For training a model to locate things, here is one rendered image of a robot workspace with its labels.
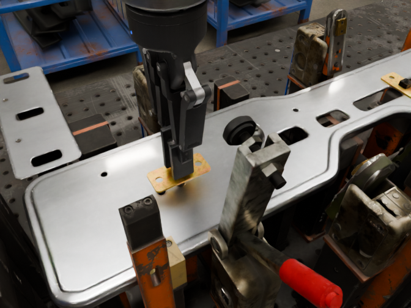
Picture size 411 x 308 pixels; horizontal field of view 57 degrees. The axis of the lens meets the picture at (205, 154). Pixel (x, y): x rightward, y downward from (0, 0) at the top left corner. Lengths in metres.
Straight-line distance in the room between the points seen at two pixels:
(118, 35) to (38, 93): 1.96
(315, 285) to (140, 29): 0.26
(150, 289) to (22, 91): 0.51
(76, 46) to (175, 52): 2.28
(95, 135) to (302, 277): 0.45
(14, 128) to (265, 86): 0.79
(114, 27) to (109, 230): 2.36
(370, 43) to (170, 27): 1.28
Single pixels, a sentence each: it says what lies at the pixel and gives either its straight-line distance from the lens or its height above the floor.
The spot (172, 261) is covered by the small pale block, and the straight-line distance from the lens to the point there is 0.40.
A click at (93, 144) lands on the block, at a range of 0.65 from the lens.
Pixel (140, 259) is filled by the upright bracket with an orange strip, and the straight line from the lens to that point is 0.32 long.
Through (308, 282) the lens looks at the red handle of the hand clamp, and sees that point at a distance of 0.31.
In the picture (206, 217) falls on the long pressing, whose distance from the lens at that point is 0.50.
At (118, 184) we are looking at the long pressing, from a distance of 0.55.
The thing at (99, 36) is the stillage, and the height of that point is 0.16.
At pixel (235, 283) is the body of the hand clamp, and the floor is 1.05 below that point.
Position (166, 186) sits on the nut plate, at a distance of 0.50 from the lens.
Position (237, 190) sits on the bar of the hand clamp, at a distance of 0.32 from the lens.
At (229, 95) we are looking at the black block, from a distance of 0.71.
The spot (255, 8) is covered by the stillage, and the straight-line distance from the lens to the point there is 2.99.
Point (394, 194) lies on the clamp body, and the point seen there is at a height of 1.07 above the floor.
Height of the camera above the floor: 1.42
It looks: 46 degrees down
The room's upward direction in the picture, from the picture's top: straight up
